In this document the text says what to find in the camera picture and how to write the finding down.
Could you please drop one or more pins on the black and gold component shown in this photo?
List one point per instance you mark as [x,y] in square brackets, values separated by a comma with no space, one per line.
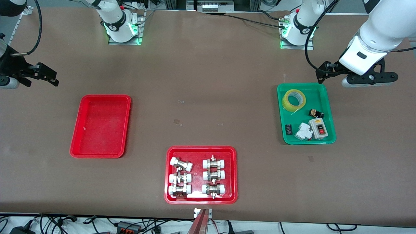
[314,112]

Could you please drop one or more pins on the red plastic tray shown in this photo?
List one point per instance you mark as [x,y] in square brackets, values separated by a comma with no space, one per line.
[197,175]
[100,130]

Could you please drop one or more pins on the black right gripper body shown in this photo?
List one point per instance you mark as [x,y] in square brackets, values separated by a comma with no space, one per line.
[10,65]

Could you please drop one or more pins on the aluminium right arm base plate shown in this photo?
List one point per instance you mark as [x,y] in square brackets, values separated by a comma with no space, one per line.
[125,43]

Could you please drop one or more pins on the aluminium left arm base plate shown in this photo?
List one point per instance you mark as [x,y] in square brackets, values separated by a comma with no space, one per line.
[292,47]

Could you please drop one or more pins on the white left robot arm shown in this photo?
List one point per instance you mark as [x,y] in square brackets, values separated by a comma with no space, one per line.
[386,26]

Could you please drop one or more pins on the small aluminium bracket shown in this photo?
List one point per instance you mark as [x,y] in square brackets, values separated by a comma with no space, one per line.
[197,213]

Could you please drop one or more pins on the aluminium table corner profile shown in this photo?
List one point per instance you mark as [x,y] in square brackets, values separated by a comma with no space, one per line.
[28,10]

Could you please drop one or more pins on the white circuit breaker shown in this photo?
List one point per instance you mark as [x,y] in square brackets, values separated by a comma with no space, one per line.
[304,131]

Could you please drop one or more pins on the green plastic tray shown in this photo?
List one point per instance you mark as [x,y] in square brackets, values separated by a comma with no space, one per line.
[321,97]

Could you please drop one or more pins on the grey push-button switch box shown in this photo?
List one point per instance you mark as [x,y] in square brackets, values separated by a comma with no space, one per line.
[317,123]

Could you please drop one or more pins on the red metal bar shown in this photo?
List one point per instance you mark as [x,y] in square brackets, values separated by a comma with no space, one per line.
[199,226]

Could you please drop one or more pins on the brass fitting with white ends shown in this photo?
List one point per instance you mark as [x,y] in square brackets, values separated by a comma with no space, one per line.
[213,189]
[214,175]
[214,163]
[181,164]
[179,189]
[180,178]

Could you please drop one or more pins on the grey electrical box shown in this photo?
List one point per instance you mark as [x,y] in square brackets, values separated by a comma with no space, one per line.
[209,7]

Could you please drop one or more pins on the black cylindrical capacitor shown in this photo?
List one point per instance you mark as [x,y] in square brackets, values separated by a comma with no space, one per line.
[288,129]

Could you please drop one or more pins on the yellow tape roll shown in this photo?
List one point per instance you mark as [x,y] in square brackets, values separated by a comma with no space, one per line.
[286,105]

